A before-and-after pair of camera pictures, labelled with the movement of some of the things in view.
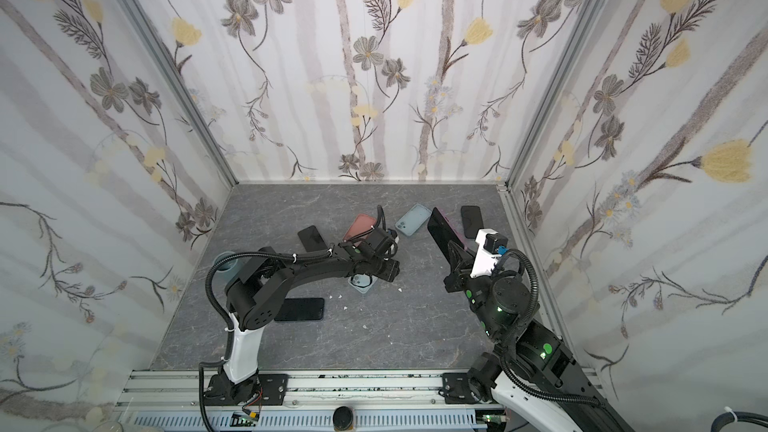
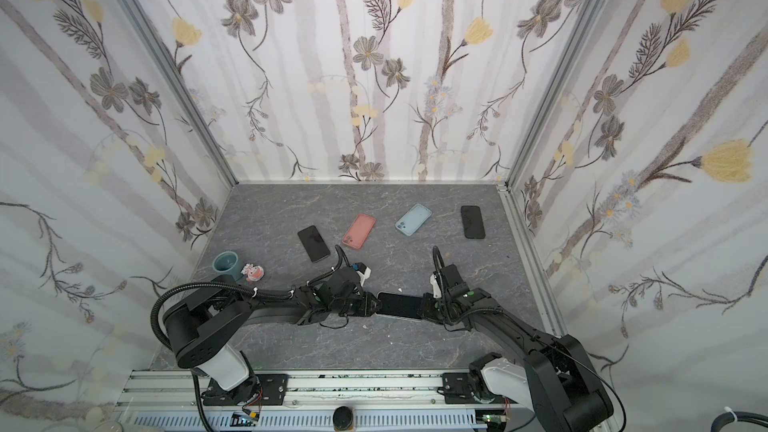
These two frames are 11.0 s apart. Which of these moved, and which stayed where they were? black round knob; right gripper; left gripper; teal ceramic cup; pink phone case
Moved: left gripper; right gripper
Stayed: black round knob; pink phone case; teal ceramic cup
